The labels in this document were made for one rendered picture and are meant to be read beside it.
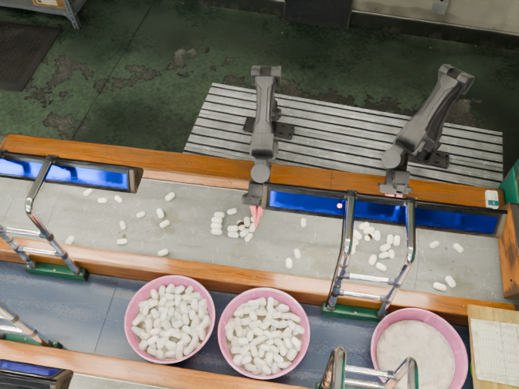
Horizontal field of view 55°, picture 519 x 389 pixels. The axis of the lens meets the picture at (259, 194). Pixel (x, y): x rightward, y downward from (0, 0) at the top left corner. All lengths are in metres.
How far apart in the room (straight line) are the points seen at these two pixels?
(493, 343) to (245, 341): 0.70
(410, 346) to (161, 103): 2.11
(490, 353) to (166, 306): 0.94
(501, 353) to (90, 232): 1.30
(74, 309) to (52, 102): 1.83
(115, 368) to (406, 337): 0.84
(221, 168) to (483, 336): 0.98
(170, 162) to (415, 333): 0.99
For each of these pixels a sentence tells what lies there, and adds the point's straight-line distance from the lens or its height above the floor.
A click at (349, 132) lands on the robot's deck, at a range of 2.00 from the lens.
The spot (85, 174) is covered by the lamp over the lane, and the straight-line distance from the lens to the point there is 1.44.
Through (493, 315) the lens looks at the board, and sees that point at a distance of 1.62.
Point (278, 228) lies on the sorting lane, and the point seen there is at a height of 0.74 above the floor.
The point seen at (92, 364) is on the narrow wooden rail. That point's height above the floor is 0.76.
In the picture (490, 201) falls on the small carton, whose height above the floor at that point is 0.79.
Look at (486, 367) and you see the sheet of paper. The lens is 1.56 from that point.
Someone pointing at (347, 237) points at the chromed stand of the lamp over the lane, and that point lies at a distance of 1.22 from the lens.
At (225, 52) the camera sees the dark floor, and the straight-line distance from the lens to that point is 3.35.
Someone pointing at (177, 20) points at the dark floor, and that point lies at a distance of 3.65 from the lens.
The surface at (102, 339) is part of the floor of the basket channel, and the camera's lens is 1.65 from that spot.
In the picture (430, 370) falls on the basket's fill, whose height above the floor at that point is 0.74.
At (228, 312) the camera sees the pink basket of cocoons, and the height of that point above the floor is 0.75.
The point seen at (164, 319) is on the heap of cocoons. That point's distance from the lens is 1.55.
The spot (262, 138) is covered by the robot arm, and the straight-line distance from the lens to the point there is 1.51.
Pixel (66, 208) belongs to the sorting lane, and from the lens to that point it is 1.83.
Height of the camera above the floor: 2.18
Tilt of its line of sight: 57 degrees down
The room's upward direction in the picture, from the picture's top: 2 degrees counter-clockwise
